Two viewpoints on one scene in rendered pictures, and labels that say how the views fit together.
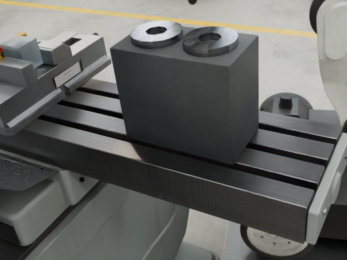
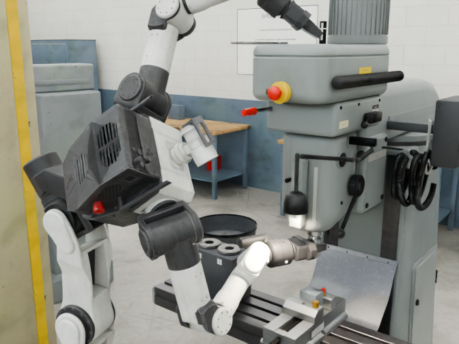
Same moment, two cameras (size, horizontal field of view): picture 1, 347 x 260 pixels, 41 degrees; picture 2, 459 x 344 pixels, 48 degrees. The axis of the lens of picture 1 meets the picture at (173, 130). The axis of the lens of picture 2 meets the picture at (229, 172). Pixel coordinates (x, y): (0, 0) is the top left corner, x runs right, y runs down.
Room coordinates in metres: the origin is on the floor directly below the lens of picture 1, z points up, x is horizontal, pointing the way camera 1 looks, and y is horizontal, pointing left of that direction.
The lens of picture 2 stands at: (2.57, 0.15, 1.88)
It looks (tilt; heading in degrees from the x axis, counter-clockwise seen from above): 14 degrees down; 185
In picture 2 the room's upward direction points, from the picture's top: straight up
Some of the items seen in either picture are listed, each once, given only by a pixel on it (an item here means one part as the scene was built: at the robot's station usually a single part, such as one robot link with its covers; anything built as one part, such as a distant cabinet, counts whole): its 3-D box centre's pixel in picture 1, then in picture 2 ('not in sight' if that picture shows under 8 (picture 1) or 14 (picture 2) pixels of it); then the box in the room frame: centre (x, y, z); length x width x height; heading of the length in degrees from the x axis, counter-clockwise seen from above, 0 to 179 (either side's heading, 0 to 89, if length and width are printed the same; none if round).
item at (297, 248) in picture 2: not in sight; (290, 250); (0.99, 0.23, 1.24); 0.13 x 0.12 x 0.10; 32
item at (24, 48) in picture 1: (21, 53); (311, 298); (0.94, 0.30, 1.05); 0.06 x 0.05 x 0.06; 56
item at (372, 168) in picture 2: not in sight; (343, 167); (0.78, 0.41, 1.47); 0.24 x 0.19 x 0.26; 57
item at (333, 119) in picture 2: not in sight; (326, 112); (0.90, 0.33, 1.68); 0.34 x 0.24 x 0.10; 147
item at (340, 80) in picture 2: not in sight; (370, 78); (0.99, 0.45, 1.79); 0.45 x 0.04 x 0.04; 147
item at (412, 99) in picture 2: not in sight; (380, 106); (0.52, 0.58, 1.66); 0.80 x 0.23 x 0.20; 147
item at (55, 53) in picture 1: (41, 49); (302, 309); (0.99, 0.27, 1.03); 0.12 x 0.06 x 0.04; 56
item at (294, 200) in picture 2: not in sight; (296, 201); (1.12, 0.23, 1.44); 0.07 x 0.07 x 0.06
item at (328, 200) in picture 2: not in sight; (317, 178); (0.94, 0.31, 1.47); 0.21 x 0.19 x 0.32; 57
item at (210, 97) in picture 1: (187, 86); (219, 269); (0.71, -0.03, 1.04); 0.22 x 0.12 x 0.20; 56
